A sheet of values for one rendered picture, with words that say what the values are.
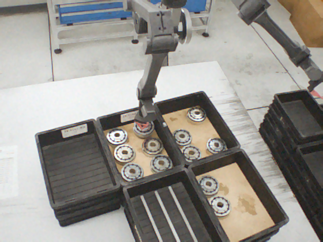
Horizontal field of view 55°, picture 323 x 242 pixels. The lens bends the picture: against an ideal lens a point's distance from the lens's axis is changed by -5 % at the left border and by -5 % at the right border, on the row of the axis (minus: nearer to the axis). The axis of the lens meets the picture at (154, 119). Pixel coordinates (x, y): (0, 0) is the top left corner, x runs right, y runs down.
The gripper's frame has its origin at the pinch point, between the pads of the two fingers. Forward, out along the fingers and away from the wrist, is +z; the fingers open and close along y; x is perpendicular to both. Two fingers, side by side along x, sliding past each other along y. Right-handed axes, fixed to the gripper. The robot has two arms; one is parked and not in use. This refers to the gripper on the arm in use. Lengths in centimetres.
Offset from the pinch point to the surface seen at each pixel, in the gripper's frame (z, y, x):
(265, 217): 6, -21, -68
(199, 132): 6.6, 12.1, -26.4
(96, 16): 57, 142, 114
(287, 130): 43, 68, -80
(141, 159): 5.5, -15.7, -5.6
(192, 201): 4.3, -26.9, -35.7
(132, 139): 5.7, -6.7, 3.2
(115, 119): -0.5, -3.4, 14.0
